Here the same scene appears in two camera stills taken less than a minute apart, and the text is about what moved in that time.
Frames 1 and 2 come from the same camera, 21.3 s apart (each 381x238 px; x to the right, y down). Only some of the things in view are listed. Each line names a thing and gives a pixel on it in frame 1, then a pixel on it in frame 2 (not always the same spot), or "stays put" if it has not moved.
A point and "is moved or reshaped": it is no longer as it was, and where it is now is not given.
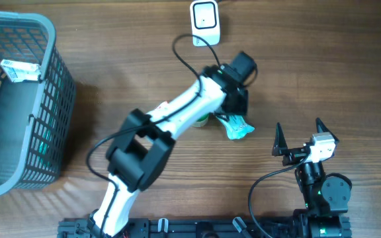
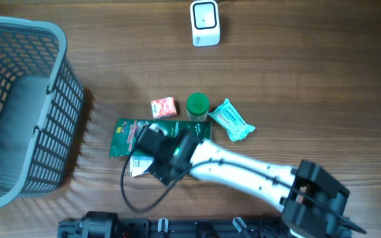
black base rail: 221,227 stays put
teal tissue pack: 236,126 stays put
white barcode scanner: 205,22 stays put
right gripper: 280,148 -> 157,168
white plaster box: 18,71 is moved or reshaped
